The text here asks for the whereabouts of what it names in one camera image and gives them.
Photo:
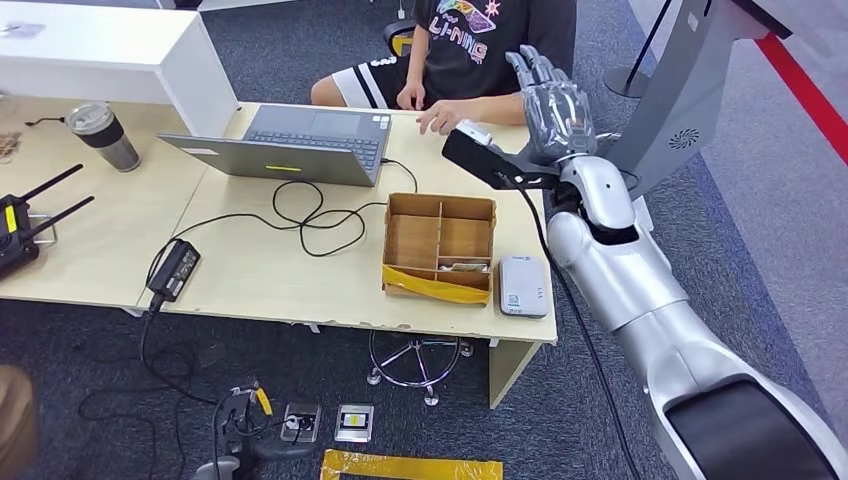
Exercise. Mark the person's right hand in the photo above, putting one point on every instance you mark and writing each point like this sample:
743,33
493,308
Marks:
411,96

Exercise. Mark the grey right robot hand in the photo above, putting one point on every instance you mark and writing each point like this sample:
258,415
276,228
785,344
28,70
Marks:
560,119

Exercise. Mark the person's left hand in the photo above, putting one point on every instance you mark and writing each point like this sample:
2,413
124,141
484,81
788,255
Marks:
440,119

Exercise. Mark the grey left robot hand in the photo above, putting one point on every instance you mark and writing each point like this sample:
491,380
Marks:
278,451

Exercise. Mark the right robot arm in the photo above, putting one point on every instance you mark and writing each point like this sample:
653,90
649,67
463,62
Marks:
636,291

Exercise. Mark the person's left forearm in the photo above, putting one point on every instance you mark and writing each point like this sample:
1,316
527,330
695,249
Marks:
497,109

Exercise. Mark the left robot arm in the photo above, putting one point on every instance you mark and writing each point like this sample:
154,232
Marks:
215,469

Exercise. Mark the person's right forearm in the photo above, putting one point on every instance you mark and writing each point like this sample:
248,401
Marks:
417,60

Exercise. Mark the person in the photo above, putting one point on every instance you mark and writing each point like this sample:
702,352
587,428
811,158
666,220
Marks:
517,46

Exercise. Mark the white card reader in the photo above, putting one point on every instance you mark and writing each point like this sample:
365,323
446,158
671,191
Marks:
523,288

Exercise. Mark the small clear card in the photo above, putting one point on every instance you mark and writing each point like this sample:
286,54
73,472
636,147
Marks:
23,30

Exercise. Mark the steel floor socket with plugs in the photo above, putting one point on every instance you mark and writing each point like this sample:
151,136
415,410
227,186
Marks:
311,430

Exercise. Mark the round chrome floor base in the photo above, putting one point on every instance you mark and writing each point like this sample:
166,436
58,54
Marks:
608,136

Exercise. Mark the black office chair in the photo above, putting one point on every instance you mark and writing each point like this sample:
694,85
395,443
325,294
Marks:
397,36

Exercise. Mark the black stanchion pole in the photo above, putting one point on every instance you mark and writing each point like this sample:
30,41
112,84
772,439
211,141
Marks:
626,83

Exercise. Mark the steel floor socket yellow label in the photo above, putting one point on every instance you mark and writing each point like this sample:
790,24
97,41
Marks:
354,434

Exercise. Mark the grey laptop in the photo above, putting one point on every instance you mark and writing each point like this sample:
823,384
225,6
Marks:
311,142

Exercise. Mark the wooden compartment box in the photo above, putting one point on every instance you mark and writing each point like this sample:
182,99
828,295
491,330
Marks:
414,242

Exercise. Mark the grey kiosk stand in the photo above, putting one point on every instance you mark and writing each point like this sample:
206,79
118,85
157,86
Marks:
682,86

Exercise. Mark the yellow floor tape square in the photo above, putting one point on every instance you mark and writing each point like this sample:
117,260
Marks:
411,467

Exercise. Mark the chrome stool base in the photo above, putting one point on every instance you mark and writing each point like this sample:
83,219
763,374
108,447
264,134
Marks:
414,381

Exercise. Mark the black laptop power adapter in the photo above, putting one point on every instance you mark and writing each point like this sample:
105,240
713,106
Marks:
173,270

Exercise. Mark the brown rounded object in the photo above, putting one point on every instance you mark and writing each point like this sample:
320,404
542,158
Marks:
14,424

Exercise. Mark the white counter block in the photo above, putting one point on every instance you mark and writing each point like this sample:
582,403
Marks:
132,60

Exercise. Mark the steel travel cup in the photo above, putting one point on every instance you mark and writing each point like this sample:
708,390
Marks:
106,139

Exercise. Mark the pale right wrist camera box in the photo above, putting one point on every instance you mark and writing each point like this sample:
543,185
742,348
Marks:
475,132

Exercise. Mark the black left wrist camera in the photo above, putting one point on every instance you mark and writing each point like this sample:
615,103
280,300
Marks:
235,414

